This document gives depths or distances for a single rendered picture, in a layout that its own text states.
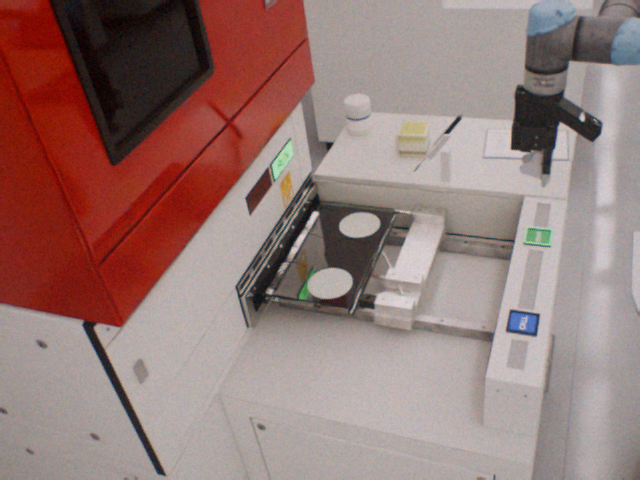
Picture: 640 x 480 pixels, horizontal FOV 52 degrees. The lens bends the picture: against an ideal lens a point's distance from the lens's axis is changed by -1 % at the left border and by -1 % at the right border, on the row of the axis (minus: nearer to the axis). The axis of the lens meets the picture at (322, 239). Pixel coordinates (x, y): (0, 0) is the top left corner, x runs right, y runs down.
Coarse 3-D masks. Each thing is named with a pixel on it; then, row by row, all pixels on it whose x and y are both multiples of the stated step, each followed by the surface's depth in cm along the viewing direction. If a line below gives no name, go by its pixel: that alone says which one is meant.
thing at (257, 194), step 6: (264, 180) 143; (258, 186) 141; (264, 186) 144; (252, 192) 139; (258, 192) 141; (264, 192) 144; (252, 198) 139; (258, 198) 142; (252, 204) 139; (252, 210) 140
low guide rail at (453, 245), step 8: (392, 232) 165; (400, 232) 165; (392, 240) 165; (400, 240) 164; (448, 240) 160; (456, 240) 160; (464, 240) 159; (440, 248) 161; (448, 248) 160; (456, 248) 160; (464, 248) 159; (472, 248) 158; (480, 248) 157; (488, 248) 156; (496, 248) 156; (504, 248) 155; (512, 248) 155; (488, 256) 158; (496, 256) 157; (504, 256) 156
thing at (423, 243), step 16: (416, 224) 162; (432, 224) 161; (416, 240) 157; (432, 240) 156; (400, 256) 153; (416, 256) 152; (432, 256) 152; (416, 304) 140; (384, 320) 139; (400, 320) 137
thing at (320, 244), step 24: (312, 216) 167; (336, 216) 165; (384, 216) 163; (288, 240) 160; (312, 240) 159; (336, 240) 158; (360, 240) 156; (288, 264) 153; (312, 264) 152; (336, 264) 151; (360, 264) 150; (264, 288) 147; (288, 288) 146
